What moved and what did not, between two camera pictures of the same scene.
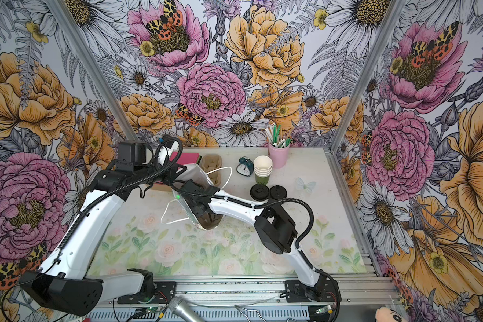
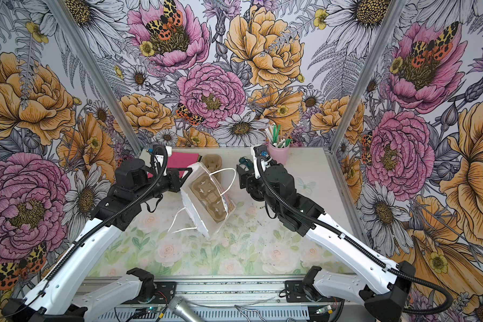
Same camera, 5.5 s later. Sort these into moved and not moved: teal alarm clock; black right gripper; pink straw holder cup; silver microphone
Moved: black right gripper
Not moved: silver microphone; teal alarm clock; pink straw holder cup
